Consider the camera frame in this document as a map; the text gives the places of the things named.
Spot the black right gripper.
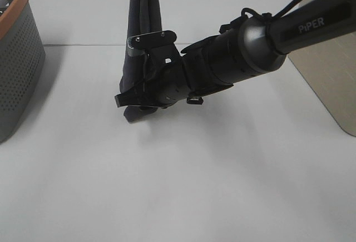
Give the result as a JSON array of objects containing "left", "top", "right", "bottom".
[{"left": 115, "top": 30, "right": 191, "bottom": 108}]

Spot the dark grey towel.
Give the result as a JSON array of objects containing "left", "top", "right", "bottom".
[{"left": 118, "top": 0, "right": 162, "bottom": 125}]

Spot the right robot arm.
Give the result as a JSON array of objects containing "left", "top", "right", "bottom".
[{"left": 115, "top": 0, "right": 355, "bottom": 108}]

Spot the grey basket with orange rim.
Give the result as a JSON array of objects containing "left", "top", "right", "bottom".
[{"left": 1, "top": 0, "right": 46, "bottom": 142}]

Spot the beige basket with grey rim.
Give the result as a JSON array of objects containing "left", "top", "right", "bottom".
[{"left": 286, "top": 0, "right": 356, "bottom": 137}]

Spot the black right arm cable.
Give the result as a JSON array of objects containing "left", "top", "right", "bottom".
[{"left": 219, "top": 0, "right": 339, "bottom": 36}]

